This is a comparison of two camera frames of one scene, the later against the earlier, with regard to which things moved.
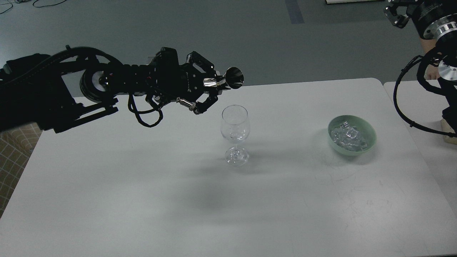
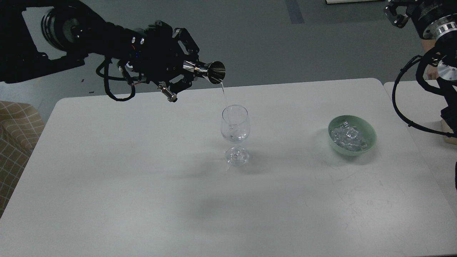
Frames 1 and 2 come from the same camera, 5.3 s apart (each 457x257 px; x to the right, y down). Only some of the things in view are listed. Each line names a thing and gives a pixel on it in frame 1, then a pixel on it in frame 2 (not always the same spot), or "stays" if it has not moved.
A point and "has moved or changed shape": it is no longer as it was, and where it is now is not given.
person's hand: x=431 y=72 stays
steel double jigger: x=234 y=78 has moved or changed shape
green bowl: x=351 y=135 stays
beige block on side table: x=445 y=127 stays
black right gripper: x=432 y=18 stays
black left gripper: x=166 y=78 → x=156 y=55
